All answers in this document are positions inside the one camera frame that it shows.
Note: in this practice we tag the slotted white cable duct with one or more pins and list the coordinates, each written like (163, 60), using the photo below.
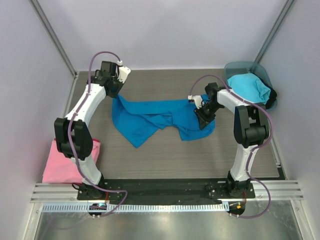
(90, 207)

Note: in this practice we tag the aluminium front rail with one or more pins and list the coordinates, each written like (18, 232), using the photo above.
(64, 193)

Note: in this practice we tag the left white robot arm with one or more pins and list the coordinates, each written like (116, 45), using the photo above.
(73, 138)

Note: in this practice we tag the left aluminium corner post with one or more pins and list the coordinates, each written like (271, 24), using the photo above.
(53, 36)

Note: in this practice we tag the black t shirt in bin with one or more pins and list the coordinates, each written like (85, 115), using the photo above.
(271, 96)

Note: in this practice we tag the aluminium corner post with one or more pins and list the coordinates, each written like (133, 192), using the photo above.
(53, 36)
(279, 21)

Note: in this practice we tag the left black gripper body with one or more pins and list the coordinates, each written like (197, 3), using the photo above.
(117, 85)

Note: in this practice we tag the blue translucent plastic bin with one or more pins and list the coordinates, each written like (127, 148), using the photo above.
(244, 67)

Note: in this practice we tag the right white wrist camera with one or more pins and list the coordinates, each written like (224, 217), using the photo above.
(197, 100)

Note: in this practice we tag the right aluminium corner post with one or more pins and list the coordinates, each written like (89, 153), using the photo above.
(279, 21)

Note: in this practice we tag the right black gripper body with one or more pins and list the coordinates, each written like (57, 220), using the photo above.
(204, 117)

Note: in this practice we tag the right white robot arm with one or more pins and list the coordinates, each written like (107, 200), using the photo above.
(250, 130)

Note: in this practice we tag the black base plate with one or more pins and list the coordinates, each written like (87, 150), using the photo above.
(175, 191)

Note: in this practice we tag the pink folded t shirt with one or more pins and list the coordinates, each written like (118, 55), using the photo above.
(60, 169)

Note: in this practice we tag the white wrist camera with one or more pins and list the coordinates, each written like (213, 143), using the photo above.
(197, 100)
(123, 72)

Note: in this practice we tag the light blue t shirt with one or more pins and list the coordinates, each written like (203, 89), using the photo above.
(250, 87)

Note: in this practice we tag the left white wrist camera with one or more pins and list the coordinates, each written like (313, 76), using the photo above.
(123, 72)

